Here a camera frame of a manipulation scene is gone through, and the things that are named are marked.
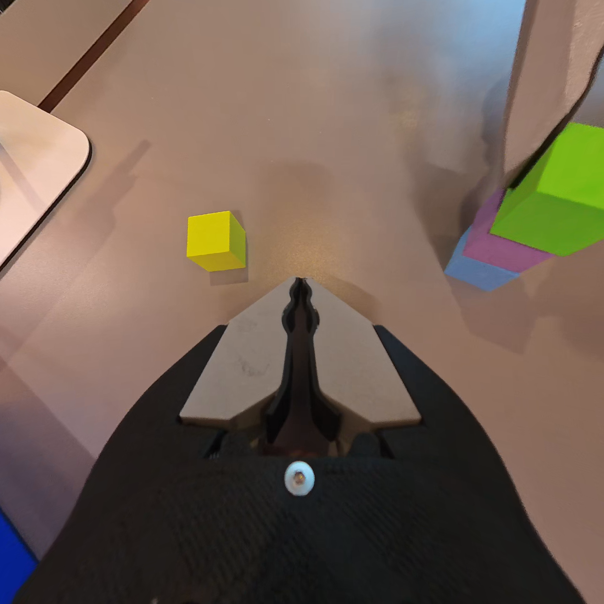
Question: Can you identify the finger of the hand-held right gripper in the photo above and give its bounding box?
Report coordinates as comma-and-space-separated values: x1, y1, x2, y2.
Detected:
502, 0, 604, 188

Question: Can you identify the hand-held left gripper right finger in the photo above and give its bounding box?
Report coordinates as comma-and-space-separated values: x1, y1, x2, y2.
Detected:
297, 278, 422, 444

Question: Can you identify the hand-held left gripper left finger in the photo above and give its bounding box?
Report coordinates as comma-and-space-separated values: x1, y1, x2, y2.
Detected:
179, 277, 303, 444

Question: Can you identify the yellow foam cube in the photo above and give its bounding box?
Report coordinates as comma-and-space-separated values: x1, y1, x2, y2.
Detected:
186, 211, 247, 272

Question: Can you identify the green foam cube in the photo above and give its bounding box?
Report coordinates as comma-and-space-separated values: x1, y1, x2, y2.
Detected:
490, 123, 604, 257

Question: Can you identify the blue foam cube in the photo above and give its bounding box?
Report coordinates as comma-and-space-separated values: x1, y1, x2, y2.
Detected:
445, 226, 520, 292

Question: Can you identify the purple foam cube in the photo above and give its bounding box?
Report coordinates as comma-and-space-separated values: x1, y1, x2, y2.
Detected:
462, 189, 555, 274

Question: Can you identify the white document stand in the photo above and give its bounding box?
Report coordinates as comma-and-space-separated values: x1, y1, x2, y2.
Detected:
0, 90, 92, 274

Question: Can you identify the blue plastic bin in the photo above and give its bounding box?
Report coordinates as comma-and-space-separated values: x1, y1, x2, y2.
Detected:
0, 512, 38, 604

